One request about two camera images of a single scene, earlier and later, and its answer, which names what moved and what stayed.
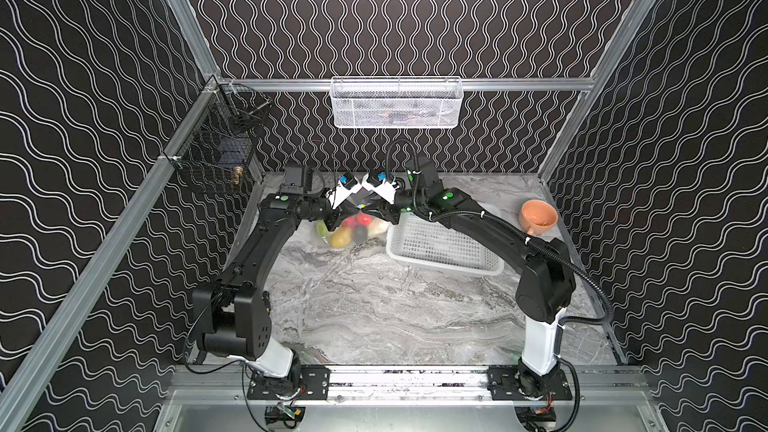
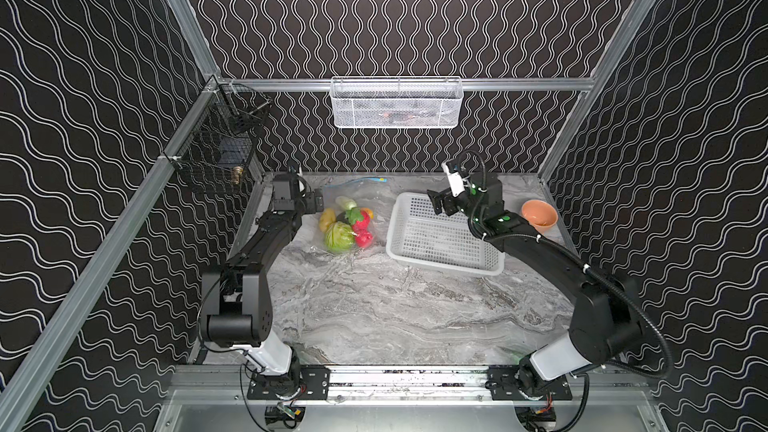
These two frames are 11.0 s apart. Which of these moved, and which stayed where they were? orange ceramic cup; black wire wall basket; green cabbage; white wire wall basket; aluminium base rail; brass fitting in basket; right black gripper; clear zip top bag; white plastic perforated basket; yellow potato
Moved: yellow potato; green cabbage; clear zip top bag; right black gripper
Stayed: black wire wall basket; orange ceramic cup; brass fitting in basket; white wire wall basket; aluminium base rail; white plastic perforated basket
